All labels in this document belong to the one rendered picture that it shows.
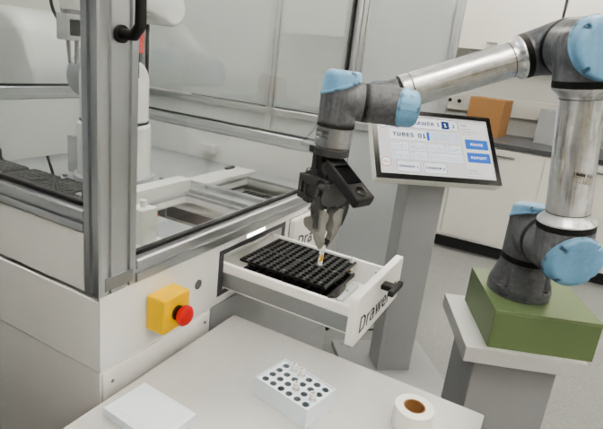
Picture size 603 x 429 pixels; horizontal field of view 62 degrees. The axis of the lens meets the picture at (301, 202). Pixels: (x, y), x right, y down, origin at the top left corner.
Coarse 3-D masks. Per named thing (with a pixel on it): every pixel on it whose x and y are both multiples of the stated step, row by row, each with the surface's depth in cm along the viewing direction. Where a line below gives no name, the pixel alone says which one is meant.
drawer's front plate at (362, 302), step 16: (400, 256) 121; (384, 272) 110; (400, 272) 122; (368, 288) 102; (352, 304) 98; (368, 304) 103; (384, 304) 115; (352, 320) 98; (368, 320) 106; (352, 336) 99
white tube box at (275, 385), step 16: (272, 368) 94; (288, 368) 95; (256, 384) 91; (272, 384) 91; (288, 384) 91; (304, 384) 92; (320, 384) 91; (272, 400) 89; (288, 400) 86; (304, 400) 87; (320, 400) 87; (288, 416) 87; (304, 416) 85
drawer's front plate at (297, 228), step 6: (324, 210) 153; (300, 216) 141; (294, 222) 138; (300, 222) 140; (294, 228) 138; (300, 228) 141; (306, 228) 145; (294, 234) 139; (300, 234) 142; (306, 234) 146; (312, 234) 150; (300, 240) 143; (306, 240) 147; (312, 240) 151
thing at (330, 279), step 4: (344, 264) 119; (348, 264) 121; (352, 264) 120; (340, 268) 117; (344, 268) 117; (348, 268) 117; (336, 272) 114; (340, 272) 116; (344, 272) 115; (328, 276) 112; (332, 276) 113; (336, 276) 112; (340, 276) 114; (324, 280) 110; (328, 280) 111; (332, 280) 110; (320, 284) 108; (324, 284) 108; (328, 284) 108; (324, 288) 107
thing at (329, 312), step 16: (256, 240) 140; (272, 240) 135; (288, 240) 133; (224, 256) 118; (240, 256) 123; (224, 272) 114; (240, 272) 112; (256, 272) 111; (368, 272) 123; (240, 288) 112; (256, 288) 110; (272, 288) 108; (288, 288) 106; (272, 304) 109; (288, 304) 107; (304, 304) 105; (320, 304) 103; (336, 304) 101; (320, 320) 104; (336, 320) 102
